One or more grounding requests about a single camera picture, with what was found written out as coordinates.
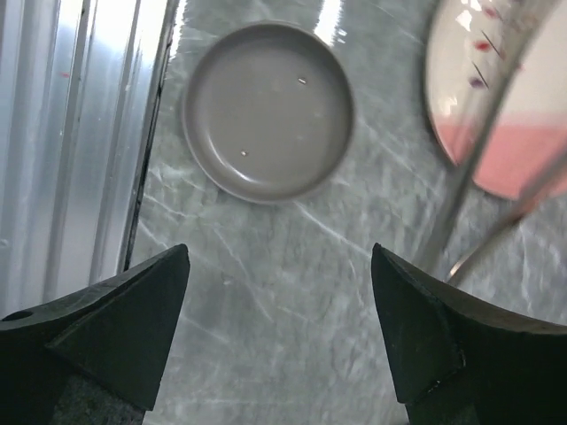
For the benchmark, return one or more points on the pink and cream plate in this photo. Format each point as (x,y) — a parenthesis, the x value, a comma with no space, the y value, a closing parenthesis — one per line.
(496,97)

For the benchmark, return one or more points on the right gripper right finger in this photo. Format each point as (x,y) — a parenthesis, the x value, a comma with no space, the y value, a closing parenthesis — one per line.
(456,359)

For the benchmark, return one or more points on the grey round lid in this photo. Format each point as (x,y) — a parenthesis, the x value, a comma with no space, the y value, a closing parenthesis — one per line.
(268,113)

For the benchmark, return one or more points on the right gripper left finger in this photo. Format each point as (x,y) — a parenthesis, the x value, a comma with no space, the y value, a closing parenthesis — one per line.
(96,356)

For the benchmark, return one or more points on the aluminium rail frame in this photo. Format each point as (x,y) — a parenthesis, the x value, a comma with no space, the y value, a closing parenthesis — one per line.
(80,93)

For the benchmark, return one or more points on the metal tongs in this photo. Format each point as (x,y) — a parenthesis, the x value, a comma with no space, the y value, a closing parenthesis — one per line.
(496,141)

